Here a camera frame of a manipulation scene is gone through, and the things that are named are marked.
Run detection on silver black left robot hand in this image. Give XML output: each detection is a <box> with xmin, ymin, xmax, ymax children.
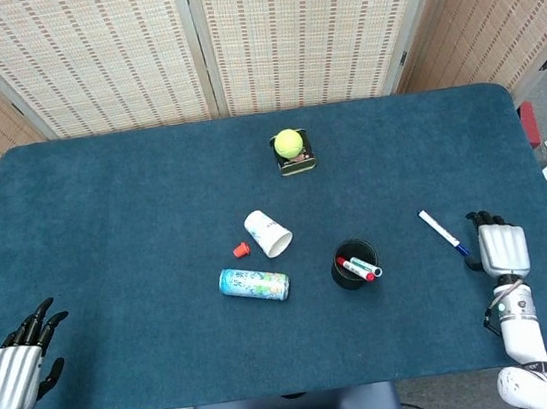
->
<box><xmin>0</xmin><ymin>295</ymin><xmax>83</xmax><ymax>409</ymax></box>

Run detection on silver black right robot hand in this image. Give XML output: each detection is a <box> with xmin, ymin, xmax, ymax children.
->
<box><xmin>457</xmin><ymin>204</ymin><xmax>535</xmax><ymax>292</ymax></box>

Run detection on blue capped whiteboard marker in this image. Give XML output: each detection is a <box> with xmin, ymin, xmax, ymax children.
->
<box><xmin>416</xmin><ymin>204</ymin><xmax>472</xmax><ymax>263</ymax></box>

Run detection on green label whiteboard marker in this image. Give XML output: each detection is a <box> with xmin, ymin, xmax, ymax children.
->
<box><xmin>349</xmin><ymin>252</ymin><xmax>385</xmax><ymax>282</ymax></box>

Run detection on red capped whiteboard marker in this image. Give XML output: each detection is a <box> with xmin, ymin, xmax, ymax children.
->
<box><xmin>335</xmin><ymin>251</ymin><xmax>378</xmax><ymax>288</ymax></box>

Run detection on black mesh pen holder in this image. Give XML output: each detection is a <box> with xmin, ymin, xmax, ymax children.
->
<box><xmin>327</xmin><ymin>235</ymin><xmax>383</xmax><ymax>292</ymax></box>

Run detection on red box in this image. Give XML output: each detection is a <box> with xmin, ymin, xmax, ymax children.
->
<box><xmin>515</xmin><ymin>98</ymin><xmax>543</xmax><ymax>153</ymax></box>

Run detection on blue felt table mat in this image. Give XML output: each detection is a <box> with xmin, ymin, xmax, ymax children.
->
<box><xmin>0</xmin><ymin>75</ymin><xmax>547</xmax><ymax>409</ymax></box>

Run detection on rectangular dark tin can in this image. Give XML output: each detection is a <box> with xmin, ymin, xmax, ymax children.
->
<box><xmin>268</xmin><ymin>127</ymin><xmax>321</xmax><ymax>179</ymax></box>

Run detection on white paper cup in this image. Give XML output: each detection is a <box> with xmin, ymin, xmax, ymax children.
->
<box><xmin>241</xmin><ymin>206</ymin><xmax>296</xmax><ymax>262</ymax></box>

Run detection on yellow tennis ball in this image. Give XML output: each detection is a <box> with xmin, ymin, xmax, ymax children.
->
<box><xmin>272</xmin><ymin>126</ymin><xmax>307</xmax><ymax>162</ymax></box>

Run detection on light blue drink can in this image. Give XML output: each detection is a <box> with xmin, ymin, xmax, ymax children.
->
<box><xmin>217</xmin><ymin>260</ymin><xmax>293</xmax><ymax>310</ymax></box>

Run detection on small orange bottle cap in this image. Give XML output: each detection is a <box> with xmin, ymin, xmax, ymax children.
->
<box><xmin>230</xmin><ymin>240</ymin><xmax>253</xmax><ymax>260</ymax></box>

